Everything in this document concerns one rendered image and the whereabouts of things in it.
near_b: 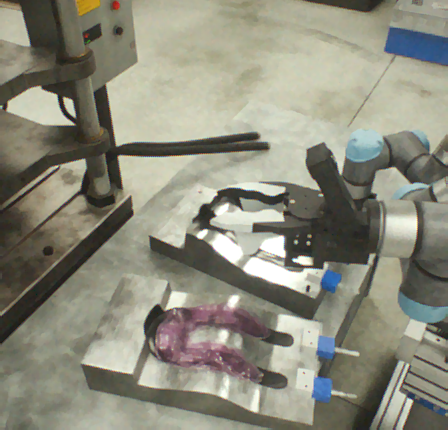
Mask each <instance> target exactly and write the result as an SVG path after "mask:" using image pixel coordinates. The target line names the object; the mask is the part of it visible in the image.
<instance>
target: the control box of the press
mask: <svg viewBox="0 0 448 430"><path fill-rule="evenodd" d="M76 1H77V6H78V12H79V17H80V21H81V27H82V32H83V38H84V43H85V46H86V47H88V48H89V49H91V50H92V51H93V52H94V54H95V60H96V66H97V69H96V70H95V72H94V73H93V74H92V75H90V80H91V85H92V91H93V96H94V101H95V107H96V112H97V118H98V122H99V125H100V126H102V127H104V128H106V129H107V131H108V133H109V139H110V147H113V146H116V140H115V134H114V128H113V122H112V117H111V111H110V105H109V98H108V92H107V86H106V83H108V82H109V81H111V80H112V79H114V78H115V77H117V76H118V75H120V74H121V73H123V72H124V71H125V70H127V69H128V68H131V67H133V66H134V65H136V64H137V63H138V61H137V44H136V35H135V27H134V18H133V11H132V2H131V0H76ZM19 2H20V6H21V10H22V14H23V18H24V21H25V24H26V28H27V32H28V36H29V40H30V44H31V46H60V42H59V38H58V33H57V28H56V24H55V19H54V16H53V11H52V6H51V2H50V0H19ZM41 89H42V90H44V91H47V92H50V93H53V94H56V95H57V98H58V104H59V107H60V110H61V112H62V114H63V115H64V116H65V118H66V119H68V120H69V121H71V122H74V123H75V124H76V125H78V123H77V119H76V118H75V117H73V116H72V115H71V114H70V113H69V112H68V111H67V109H66V107H65V104H64V98H63V97H65V98H68V99H71V100H72V96H71V92H70V87H69V83H68V81H63V82H58V83H53V84H48V85H43V86H41ZM107 173H108V176H109V181H110V182H112V183H115V184H116V187H117V188H119V189H122V190H124V187H123V181H122V175H121V170H120V164H119V158H118V157H117V158H115V159H114V160H113V161H112V162H111V163H110V164H109V166H108V167H107Z"/></svg>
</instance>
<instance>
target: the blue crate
mask: <svg viewBox="0 0 448 430"><path fill-rule="evenodd" d="M384 52H386V53H389V54H394V55H399V56H404V57H408V58H412V59H417V60H422V61H427V62H432V63H436V64H441V65H446V66H448V37H445V36H440V35H435V34H429V33H424V32H419V31H414V30H408V29H404V28H399V27H394V26H390V25H389V30H388V35H387V40H386V44H385V48H384Z"/></svg>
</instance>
